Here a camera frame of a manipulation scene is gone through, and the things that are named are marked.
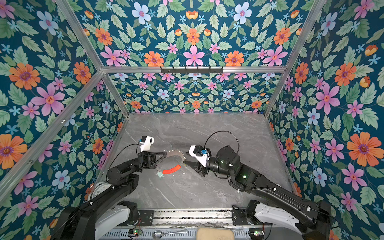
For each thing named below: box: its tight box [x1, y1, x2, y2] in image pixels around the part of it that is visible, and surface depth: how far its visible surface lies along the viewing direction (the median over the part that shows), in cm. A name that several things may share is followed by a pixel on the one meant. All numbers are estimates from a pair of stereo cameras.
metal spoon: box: [152, 229, 188, 240], surface depth 72 cm
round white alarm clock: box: [89, 181, 113, 201], surface depth 81 cm
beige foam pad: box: [196, 227, 235, 240], surface depth 68 cm
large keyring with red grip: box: [155, 149, 186, 174], surface depth 61 cm
